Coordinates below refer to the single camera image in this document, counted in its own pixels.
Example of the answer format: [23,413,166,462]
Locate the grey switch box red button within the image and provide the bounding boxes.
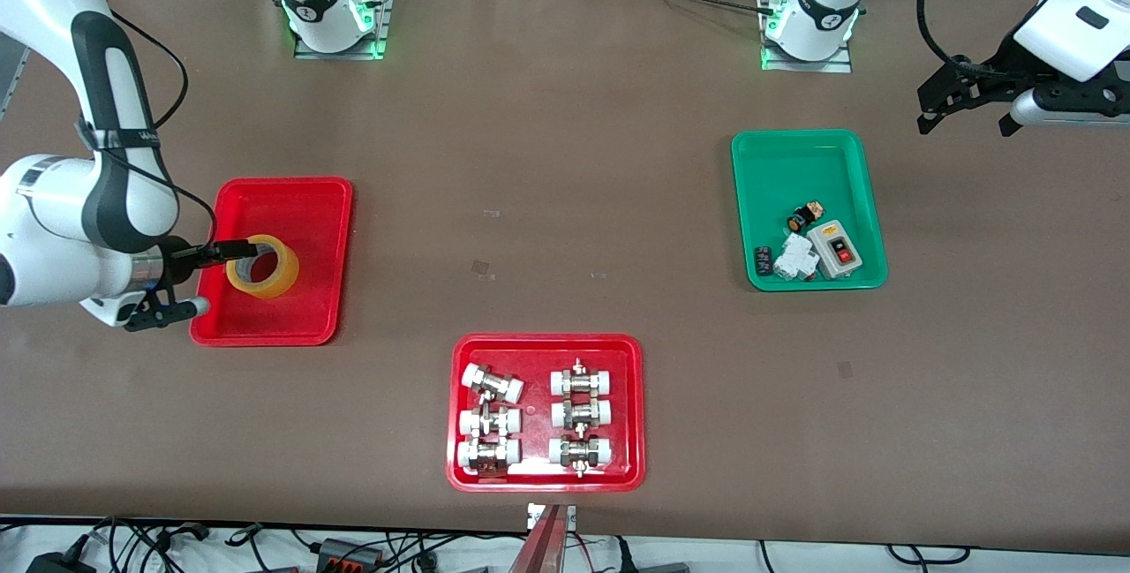
[807,220,863,281]

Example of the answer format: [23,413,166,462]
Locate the empty red plastic tray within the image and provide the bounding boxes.
[189,177,354,348]

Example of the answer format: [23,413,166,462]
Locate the yellow packing tape roll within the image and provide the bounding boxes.
[226,234,300,300]

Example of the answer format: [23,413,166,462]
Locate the metal pipe fitting white caps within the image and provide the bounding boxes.
[456,438,523,478]
[462,364,525,404]
[550,358,617,398]
[458,405,523,438]
[548,434,615,478]
[551,398,614,431]

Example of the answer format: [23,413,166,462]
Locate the white circuit breaker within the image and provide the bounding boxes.
[773,233,818,283]

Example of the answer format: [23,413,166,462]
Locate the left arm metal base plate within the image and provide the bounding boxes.
[761,41,854,74]

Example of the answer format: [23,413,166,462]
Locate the black round buzzer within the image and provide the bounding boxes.
[787,200,826,235]

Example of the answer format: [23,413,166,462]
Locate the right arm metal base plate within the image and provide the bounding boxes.
[294,0,395,61]

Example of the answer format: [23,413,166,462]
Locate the black connector box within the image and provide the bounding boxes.
[316,538,388,570]

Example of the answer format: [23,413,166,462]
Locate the red metal bar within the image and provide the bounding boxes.
[508,504,571,573]

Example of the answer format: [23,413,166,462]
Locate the black power adapter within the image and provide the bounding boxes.
[26,550,94,573]

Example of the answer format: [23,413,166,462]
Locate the red tray holding fittings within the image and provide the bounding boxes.
[446,333,646,494]

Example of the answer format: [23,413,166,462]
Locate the green plastic tray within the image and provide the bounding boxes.
[731,129,888,292]

